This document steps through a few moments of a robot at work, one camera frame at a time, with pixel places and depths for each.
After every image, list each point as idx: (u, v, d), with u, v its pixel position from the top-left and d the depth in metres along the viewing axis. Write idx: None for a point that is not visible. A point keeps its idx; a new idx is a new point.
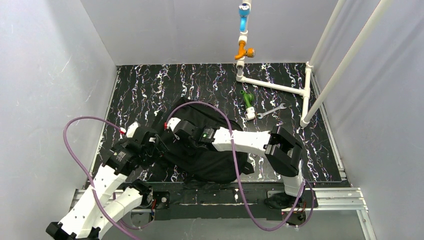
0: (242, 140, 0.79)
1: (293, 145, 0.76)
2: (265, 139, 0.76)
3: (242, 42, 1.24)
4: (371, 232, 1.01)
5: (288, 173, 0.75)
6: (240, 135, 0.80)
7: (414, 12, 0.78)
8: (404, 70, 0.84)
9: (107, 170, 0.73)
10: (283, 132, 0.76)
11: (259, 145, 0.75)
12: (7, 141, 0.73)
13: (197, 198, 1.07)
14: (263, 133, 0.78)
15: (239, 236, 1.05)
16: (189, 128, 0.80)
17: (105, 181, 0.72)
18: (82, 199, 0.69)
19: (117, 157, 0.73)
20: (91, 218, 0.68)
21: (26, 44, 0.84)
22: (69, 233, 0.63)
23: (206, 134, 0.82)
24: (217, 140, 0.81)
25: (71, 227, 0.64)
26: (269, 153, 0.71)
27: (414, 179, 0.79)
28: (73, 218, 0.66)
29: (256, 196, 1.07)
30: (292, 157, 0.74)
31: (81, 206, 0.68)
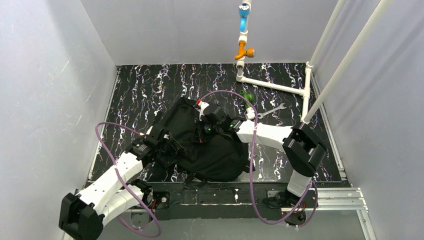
0: (264, 133, 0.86)
1: (316, 144, 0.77)
2: (287, 133, 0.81)
3: (242, 42, 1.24)
4: (371, 232, 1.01)
5: (305, 171, 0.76)
6: (264, 129, 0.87)
7: (414, 12, 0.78)
8: (404, 70, 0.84)
9: (130, 156, 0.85)
10: (307, 130, 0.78)
11: (279, 137, 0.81)
12: (7, 140, 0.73)
13: (197, 198, 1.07)
14: (286, 128, 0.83)
15: (239, 236, 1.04)
16: (219, 116, 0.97)
17: (127, 164, 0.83)
18: (103, 177, 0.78)
19: (139, 148, 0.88)
20: (108, 195, 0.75)
21: (26, 44, 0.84)
22: (88, 203, 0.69)
23: (232, 124, 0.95)
24: (242, 130, 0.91)
25: (89, 198, 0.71)
26: (286, 146, 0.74)
27: (415, 179, 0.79)
28: (93, 191, 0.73)
29: (257, 196, 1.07)
30: (311, 156, 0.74)
31: (101, 182, 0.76)
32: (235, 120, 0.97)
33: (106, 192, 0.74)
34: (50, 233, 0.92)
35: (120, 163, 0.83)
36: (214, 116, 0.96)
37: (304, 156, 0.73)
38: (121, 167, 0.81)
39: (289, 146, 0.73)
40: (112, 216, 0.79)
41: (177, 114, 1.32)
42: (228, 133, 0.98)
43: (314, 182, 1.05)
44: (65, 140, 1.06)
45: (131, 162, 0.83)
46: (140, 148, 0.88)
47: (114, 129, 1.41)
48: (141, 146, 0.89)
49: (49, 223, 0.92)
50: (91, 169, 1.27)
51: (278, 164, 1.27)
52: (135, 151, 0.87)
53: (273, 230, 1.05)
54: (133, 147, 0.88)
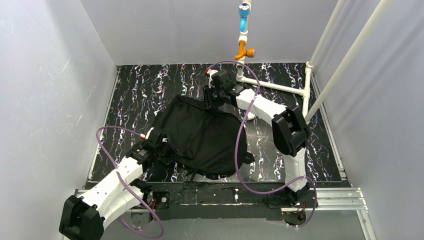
0: (261, 104, 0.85)
1: (301, 129, 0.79)
2: (280, 110, 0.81)
3: (242, 42, 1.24)
4: (371, 232, 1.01)
5: (282, 147, 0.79)
6: (262, 100, 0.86)
7: (414, 12, 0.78)
8: (404, 69, 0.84)
9: (131, 160, 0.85)
10: (298, 113, 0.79)
11: (270, 112, 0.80)
12: (7, 141, 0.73)
13: (197, 198, 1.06)
14: (281, 107, 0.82)
15: (239, 236, 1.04)
16: (224, 79, 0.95)
17: (128, 167, 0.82)
18: (105, 180, 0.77)
19: (139, 153, 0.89)
20: (109, 198, 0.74)
21: (26, 44, 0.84)
22: (90, 205, 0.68)
23: (235, 89, 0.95)
24: (241, 96, 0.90)
25: (91, 200, 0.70)
26: (274, 121, 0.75)
27: (415, 179, 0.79)
28: (95, 193, 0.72)
29: (257, 196, 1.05)
30: (294, 137, 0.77)
31: (103, 185, 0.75)
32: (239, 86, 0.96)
33: (108, 195, 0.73)
34: (50, 233, 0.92)
35: (121, 167, 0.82)
36: (218, 79, 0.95)
37: (287, 136, 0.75)
38: (121, 171, 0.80)
39: (276, 122, 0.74)
40: (111, 218, 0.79)
41: (173, 112, 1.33)
42: (228, 95, 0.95)
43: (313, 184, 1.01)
44: (65, 140, 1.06)
45: (133, 166, 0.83)
46: (141, 152, 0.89)
47: (114, 129, 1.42)
48: (141, 151, 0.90)
49: (49, 223, 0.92)
50: (91, 169, 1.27)
51: (278, 164, 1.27)
52: (135, 156, 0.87)
53: (274, 230, 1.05)
54: (132, 152, 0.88)
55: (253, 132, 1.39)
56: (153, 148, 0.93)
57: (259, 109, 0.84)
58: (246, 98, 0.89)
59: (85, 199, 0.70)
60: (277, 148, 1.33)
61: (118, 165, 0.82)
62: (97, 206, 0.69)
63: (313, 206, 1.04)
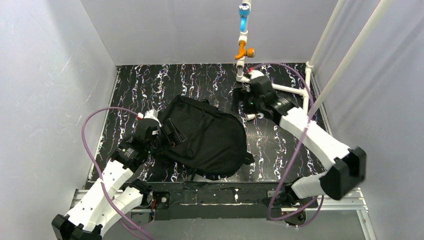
0: (316, 136, 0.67)
1: (358, 177, 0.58)
2: (343, 151, 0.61)
3: (242, 42, 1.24)
4: (371, 232, 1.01)
5: (331, 193, 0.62)
6: (317, 130, 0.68)
7: (414, 12, 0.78)
8: (404, 69, 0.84)
9: (116, 165, 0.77)
10: (362, 158, 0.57)
11: (330, 154, 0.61)
12: (7, 140, 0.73)
13: (197, 198, 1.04)
14: (343, 145, 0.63)
15: (239, 236, 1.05)
16: (265, 89, 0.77)
17: (113, 175, 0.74)
18: (89, 193, 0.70)
19: (126, 153, 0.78)
20: (98, 211, 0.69)
21: (26, 43, 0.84)
22: (77, 224, 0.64)
23: (281, 103, 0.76)
24: (289, 117, 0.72)
25: (78, 218, 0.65)
26: (336, 168, 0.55)
27: (414, 179, 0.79)
28: (81, 210, 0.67)
29: (257, 197, 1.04)
30: (350, 186, 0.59)
31: (88, 198, 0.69)
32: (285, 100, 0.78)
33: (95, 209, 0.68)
34: (50, 233, 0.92)
35: (105, 174, 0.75)
36: (258, 87, 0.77)
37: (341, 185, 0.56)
38: (107, 179, 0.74)
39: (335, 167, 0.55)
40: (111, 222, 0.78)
41: (174, 112, 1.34)
42: (268, 109, 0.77)
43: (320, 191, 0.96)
44: (65, 140, 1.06)
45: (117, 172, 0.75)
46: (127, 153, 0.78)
47: (114, 129, 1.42)
48: (127, 150, 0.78)
49: (49, 223, 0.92)
50: (91, 169, 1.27)
51: (278, 164, 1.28)
52: (121, 157, 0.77)
53: (274, 230, 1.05)
54: (118, 152, 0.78)
55: (253, 132, 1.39)
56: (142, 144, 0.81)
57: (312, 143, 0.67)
58: (296, 125, 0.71)
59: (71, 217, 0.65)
60: (277, 148, 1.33)
61: (103, 172, 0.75)
62: (83, 224, 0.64)
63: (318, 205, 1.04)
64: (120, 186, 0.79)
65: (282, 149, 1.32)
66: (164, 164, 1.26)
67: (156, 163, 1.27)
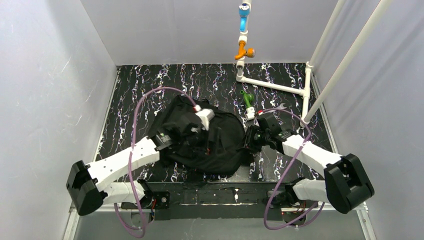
0: (310, 151, 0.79)
1: (362, 184, 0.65)
2: (335, 159, 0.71)
3: (242, 42, 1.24)
4: (371, 232, 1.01)
5: (338, 205, 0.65)
6: (313, 146, 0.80)
7: (414, 12, 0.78)
8: (404, 69, 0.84)
9: (149, 143, 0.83)
10: (357, 164, 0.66)
11: (323, 161, 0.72)
12: (7, 140, 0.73)
13: (197, 198, 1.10)
14: (336, 155, 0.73)
15: (239, 236, 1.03)
16: (269, 123, 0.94)
17: (143, 150, 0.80)
18: (116, 156, 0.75)
19: (161, 138, 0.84)
20: (114, 176, 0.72)
21: (26, 43, 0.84)
22: (93, 178, 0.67)
23: (282, 134, 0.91)
24: (288, 142, 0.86)
25: (96, 173, 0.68)
26: (328, 171, 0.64)
27: (414, 178, 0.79)
28: (102, 167, 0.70)
29: (256, 196, 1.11)
30: (352, 192, 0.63)
31: (113, 160, 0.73)
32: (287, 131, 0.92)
33: (113, 173, 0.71)
34: (50, 233, 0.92)
35: (136, 147, 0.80)
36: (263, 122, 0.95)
37: (344, 190, 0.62)
38: (136, 151, 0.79)
39: (329, 172, 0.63)
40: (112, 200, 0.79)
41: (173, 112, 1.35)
42: (273, 140, 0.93)
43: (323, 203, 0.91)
44: (65, 140, 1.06)
45: (148, 150, 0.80)
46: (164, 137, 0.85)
47: (114, 129, 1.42)
48: (164, 137, 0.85)
49: (49, 223, 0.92)
50: None
51: (278, 164, 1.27)
52: (156, 140, 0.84)
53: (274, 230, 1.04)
54: (156, 136, 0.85)
55: None
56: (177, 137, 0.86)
57: (307, 156, 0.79)
58: (293, 144, 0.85)
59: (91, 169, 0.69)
60: None
61: (135, 144, 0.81)
62: (97, 180, 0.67)
63: (320, 206, 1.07)
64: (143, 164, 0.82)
65: None
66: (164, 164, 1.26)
67: (156, 163, 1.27)
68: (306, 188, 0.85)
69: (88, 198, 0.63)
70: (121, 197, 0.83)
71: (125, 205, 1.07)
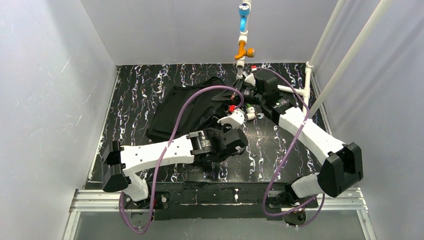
0: (312, 133, 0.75)
1: (355, 172, 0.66)
2: (337, 148, 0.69)
3: (242, 42, 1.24)
4: (371, 232, 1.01)
5: (328, 190, 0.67)
6: (314, 127, 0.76)
7: (414, 12, 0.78)
8: (403, 69, 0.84)
9: (186, 143, 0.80)
10: (357, 153, 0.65)
11: (324, 148, 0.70)
12: (8, 140, 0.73)
13: (197, 198, 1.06)
14: (339, 142, 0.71)
15: (239, 236, 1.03)
16: (269, 89, 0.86)
17: (178, 149, 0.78)
18: (149, 147, 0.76)
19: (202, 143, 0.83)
20: (143, 166, 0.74)
21: (26, 43, 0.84)
22: (122, 162, 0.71)
23: (279, 104, 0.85)
24: (287, 116, 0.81)
25: (126, 158, 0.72)
26: (329, 161, 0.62)
27: (414, 178, 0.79)
28: (134, 154, 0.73)
29: (256, 196, 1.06)
30: (345, 180, 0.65)
31: (146, 150, 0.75)
32: (284, 100, 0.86)
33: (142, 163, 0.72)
34: (50, 233, 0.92)
35: (173, 144, 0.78)
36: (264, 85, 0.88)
37: (339, 179, 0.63)
38: (171, 149, 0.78)
39: (330, 162, 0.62)
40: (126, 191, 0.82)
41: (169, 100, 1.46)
42: (268, 109, 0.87)
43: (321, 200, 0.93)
44: (65, 140, 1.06)
45: (182, 151, 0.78)
46: (205, 143, 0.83)
47: (114, 129, 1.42)
48: (205, 141, 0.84)
49: (49, 223, 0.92)
50: (91, 169, 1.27)
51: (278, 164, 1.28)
52: (195, 143, 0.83)
53: (274, 230, 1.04)
54: (197, 139, 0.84)
55: (253, 132, 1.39)
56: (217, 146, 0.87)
57: (308, 139, 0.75)
58: (294, 123, 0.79)
59: (124, 153, 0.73)
60: (277, 148, 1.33)
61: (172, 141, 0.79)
62: (123, 166, 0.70)
63: (320, 205, 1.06)
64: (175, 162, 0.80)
65: (282, 149, 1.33)
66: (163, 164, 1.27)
67: None
68: (303, 183, 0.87)
69: (113, 182, 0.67)
70: (133, 190, 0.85)
71: (127, 205, 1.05)
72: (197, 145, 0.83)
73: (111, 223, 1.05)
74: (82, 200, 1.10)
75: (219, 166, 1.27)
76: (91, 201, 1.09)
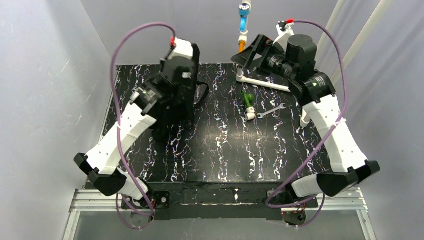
0: (339, 138, 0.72)
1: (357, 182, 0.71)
2: (358, 162, 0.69)
3: (242, 42, 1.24)
4: (371, 232, 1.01)
5: (327, 189, 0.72)
6: (343, 131, 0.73)
7: (414, 12, 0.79)
8: (405, 69, 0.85)
9: (134, 110, 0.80)
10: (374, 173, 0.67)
11: (345, 161, 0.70)
12: (8, 140, 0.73)
13: (197, 198, 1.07)
14: (361, 155, 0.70)
15: (239, 236, 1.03)
16: (303, 60, 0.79)
17: (130, 120, 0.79)
18: (105, 139, 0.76)
19: (147, 97, 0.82)
20: (115, 157, 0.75)
21: (26, 42, 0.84)
22: (93, 168, 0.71)
23: (316, 84, 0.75)
24: (321, 107, 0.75)
25: (96, 161, 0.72)
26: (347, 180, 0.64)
27: (415, 178, 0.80)
28: (98, 153, 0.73)
29: (256, 196, 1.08)
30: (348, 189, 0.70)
31: (104, 143, 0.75)
32: (320, 78, 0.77)
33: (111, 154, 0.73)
34: (50, 233, 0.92)
35: (123, 119, 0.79)
36: (299, 53, 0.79)
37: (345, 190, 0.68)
38: (125, 124, 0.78)
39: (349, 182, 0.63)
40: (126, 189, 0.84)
41: None
42: (299, 84, 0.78)
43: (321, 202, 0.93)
44: (66, 139, 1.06)
45: (135, 118, 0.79)
46: (149, 95, 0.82)
47: None
48: (150, 93, 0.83)
49: (49, 223, 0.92)
50: None
51: (279, 164, 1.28)
52: (142, 103, 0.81)
53: (274, 230, 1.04)
54: (141, 97, 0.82)
55: (253, 132, 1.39)
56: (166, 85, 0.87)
57: (334, 144, 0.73)
58: (326, 118, 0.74)
59: (90, 158, 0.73)
60: (277, 148, 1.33)
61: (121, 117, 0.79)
62: (98, 169, 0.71)
63: (320, 205, 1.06)
64: (139, 132, 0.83)
65: (282, 149, 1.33)
66: (164, 164, 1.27)
67: (156, 163, 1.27)
68: (303, 182, 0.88)
69: (101, 184, 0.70)
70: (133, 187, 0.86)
71: (125, 206, 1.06)
72: (142, 102, 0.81)
73: (111, 223, 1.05)
74: (82, 200, 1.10)
75: (219, 166, 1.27)
76: (91, 200, 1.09)
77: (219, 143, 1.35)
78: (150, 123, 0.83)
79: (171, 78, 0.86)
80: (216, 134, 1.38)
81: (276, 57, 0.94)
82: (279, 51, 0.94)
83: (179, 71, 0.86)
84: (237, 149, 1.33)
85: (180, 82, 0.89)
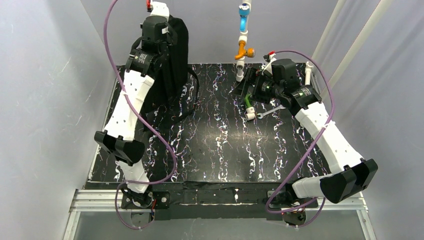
0: (331, 139, 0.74)
1: (358, 185, 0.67)
2: (353, 161, 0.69)
3: (242, 42, 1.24)
4: (371, 232, 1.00)
5: (330, 195, 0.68)
6: (335, 133, 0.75)
7: (413, 12, 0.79)
8: (403, 70, 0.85)
9: (134, 76, 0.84)
10: (373, 171, 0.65)
11: (340, 161, 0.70)
12: (7, 140, 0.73)
13: (197, 198, 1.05)
14: (357, 156, 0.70)
15: (239, 236, 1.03)
16: (287, 75, 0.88)
17: (134, 85, 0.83)
18: (117, 109, 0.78)
19: (139, 60, 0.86)
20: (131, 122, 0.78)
21: (26, 42, 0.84)
22: (117, 136, 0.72)
23: (302, 94, 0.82)
24: (310, 114, 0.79)
25: (116, 131, 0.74)
26: (344, 176, 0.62)
27: (414, 177, 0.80)
28: (116, 123, 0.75)
29: (256, 196, 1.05)
30: (350, 191, 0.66)
31: (118, 113, 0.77)
32: (306, 89, 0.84)
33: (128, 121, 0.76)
34: (50, 233, 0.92)
35: (127, 86, 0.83)
36: (281, 71, 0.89)
37: (346, 191, 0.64)
38: (130, 90, 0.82)
39: (345, 177, 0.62)
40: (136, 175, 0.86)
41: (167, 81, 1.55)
42: (287, 97, 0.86)
43: (324, 202, 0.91)
44: (65, 139, 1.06)
45: (137, 82, 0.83)
46: (141, 58, 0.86)
47: None
48: (141, 57, 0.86)
49: (49, 223, 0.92)
50: (91, 169, 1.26)
51: (279, 164, 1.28)
52: (137, 66, 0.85)
53: (274, 230, 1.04)
54: (134, 63, 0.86)
55: (253, 132, 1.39)
56: (152, 45, 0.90)
57: (327, 146, 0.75)
58: (315, 122, 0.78)
59: (109, 131, 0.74)
60: (277, 148, 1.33)
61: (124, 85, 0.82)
62: (122, 136, 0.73)
63: (320, 205, 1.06)
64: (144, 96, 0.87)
65: (282, 149, 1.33)
66: (164, 164, 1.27)
67: (156, 163, 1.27)
68: (305, 182, 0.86)
69: (129, 149, 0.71)
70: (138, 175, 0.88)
71: (126, 206, 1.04)
72: (137, 66, 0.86)
73: (111, 222, 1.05)
74: (82, 200, 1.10)
75: (219, 166, 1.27)
76: (91, 201, 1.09)
77: (219, 143, 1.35)
78: (151, 84, 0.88)
79: (154, 37, 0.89)
80: (216, 134, 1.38)
81: (266, 81, 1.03)
82: (269, 75, 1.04)
83: (158, 29, 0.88)
84: (237, 149, 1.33)
85: (163, 39, 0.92)
